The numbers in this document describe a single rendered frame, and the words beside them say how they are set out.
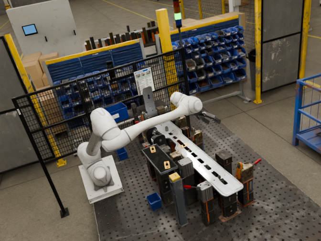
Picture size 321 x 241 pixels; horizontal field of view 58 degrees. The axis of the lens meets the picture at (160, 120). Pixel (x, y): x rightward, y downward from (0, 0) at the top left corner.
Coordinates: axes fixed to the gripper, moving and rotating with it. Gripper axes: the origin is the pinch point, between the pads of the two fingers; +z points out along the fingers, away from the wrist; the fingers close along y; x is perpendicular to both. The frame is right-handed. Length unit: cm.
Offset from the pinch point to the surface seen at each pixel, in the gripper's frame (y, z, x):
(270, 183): 8, 71, -22
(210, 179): 6.5, 11.5, -42.1
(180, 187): 7, -11, -57
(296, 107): -59, 153, 100
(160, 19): -95, -45, 104
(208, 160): -9.7, 15.7, -27.0
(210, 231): 9, 26, -76
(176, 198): 2, -7, -65
